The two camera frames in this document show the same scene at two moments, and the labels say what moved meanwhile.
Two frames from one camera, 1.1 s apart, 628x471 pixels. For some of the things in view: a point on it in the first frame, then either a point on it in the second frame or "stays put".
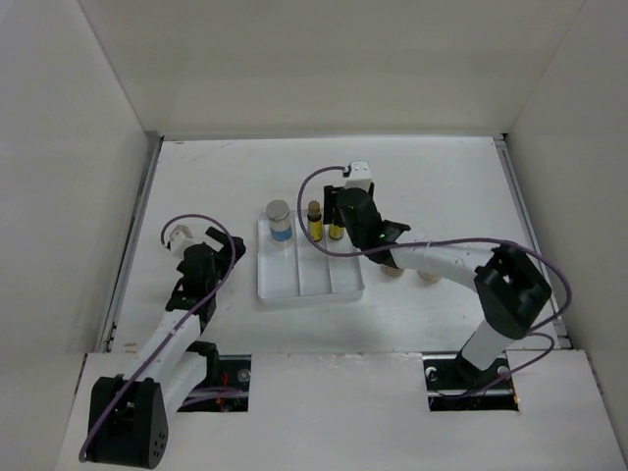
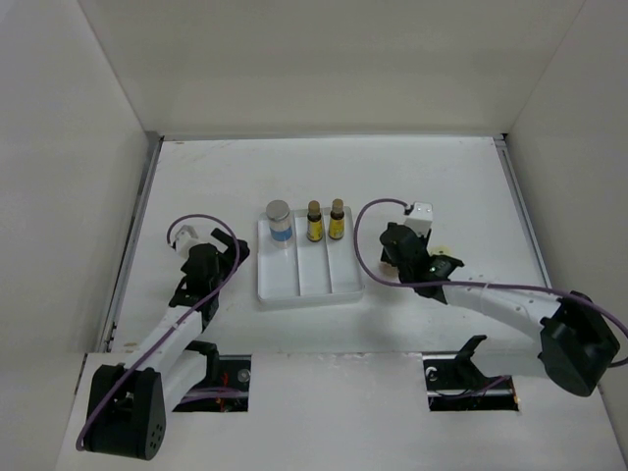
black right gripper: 331,192 to 425,240
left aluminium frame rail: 130,239 stays put
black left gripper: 223,253 stays put
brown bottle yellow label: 315,226 stays put
